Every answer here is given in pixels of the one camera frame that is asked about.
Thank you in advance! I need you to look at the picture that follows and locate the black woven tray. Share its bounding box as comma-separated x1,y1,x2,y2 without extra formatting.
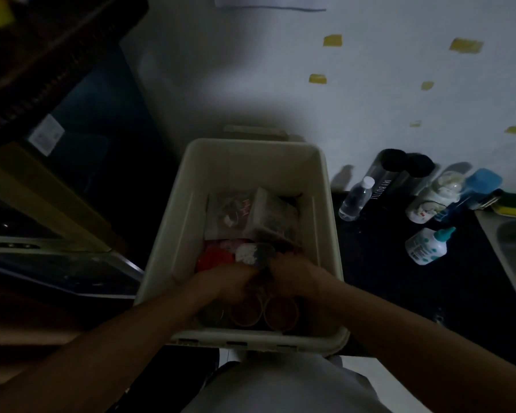
0,0,150,147

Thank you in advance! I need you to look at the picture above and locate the steel sink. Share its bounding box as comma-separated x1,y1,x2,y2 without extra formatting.
475,208,516,323

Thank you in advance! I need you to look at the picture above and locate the white sticker label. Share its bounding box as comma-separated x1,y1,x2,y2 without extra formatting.
28,114,65,157

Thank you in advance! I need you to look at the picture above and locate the black table countertop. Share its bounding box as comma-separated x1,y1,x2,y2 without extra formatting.
331,184,516,371

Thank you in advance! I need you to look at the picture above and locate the cream plush covered bottle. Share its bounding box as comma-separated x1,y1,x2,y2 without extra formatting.
405,170,465,224

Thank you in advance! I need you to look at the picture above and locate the person's left hand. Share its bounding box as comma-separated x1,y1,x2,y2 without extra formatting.
193,262,259,304

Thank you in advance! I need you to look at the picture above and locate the clear bottle white cap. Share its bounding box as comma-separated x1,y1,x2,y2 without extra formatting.
338,176,376,222

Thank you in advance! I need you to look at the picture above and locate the white plastic storage bin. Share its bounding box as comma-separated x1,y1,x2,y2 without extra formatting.
135,138,350,356

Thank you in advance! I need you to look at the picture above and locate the clear cotton swab box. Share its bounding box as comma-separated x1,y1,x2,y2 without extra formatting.
235,243,276,268

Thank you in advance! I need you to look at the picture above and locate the person's right hand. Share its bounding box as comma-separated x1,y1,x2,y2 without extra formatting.
268,252,336,299

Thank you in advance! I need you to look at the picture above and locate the person's left forearm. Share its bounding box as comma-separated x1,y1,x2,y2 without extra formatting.
0,275,212,413

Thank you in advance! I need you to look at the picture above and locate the white lotion bottle teal cap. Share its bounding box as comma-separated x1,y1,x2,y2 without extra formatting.
405,226,456,266

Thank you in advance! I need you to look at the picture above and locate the white cup pink inside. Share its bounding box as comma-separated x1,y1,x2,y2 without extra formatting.
230,292,265,328
263,296,301,333

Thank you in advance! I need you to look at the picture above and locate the blue plastic bottle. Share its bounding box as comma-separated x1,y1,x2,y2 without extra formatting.
434,168,503,222

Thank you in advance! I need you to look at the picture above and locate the orange red round jar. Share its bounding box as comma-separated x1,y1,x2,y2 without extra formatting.
196,243,237,271

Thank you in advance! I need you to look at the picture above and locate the person's right forearm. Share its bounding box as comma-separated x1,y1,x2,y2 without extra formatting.
318,275,516,413

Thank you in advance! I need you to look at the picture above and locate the yellow green sponge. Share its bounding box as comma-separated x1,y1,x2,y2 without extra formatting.
492,191,516,219

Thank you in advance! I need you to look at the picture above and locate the small glass bowl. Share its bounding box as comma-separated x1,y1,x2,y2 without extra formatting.
200,301,229,328

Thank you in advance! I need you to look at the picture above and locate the person's grey shirt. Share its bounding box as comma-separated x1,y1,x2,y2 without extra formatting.
182,352,392,413

